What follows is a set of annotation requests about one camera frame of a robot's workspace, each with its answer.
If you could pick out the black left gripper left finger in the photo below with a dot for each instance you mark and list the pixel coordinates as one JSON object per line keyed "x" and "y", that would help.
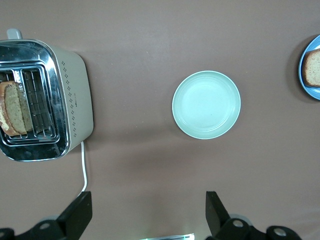
{"x": 75, "y": 220}

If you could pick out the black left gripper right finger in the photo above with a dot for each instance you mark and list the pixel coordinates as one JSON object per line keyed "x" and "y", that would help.
{"x": 217, "y": 220}

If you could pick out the brown bread slice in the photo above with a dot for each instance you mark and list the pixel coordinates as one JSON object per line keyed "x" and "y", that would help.
{"x": 13, "y": 110}
{"x": 313, "y": 67}

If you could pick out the mint green round plate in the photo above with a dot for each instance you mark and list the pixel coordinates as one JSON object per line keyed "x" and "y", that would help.
{"x": 206, "y": 105}

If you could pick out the blue round plate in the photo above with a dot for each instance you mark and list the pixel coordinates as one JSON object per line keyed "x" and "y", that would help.
{"x": 312, "y": 94}

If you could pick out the beige chrome toaster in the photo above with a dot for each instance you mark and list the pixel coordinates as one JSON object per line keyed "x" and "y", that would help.
{"x": 75, "y": 100}

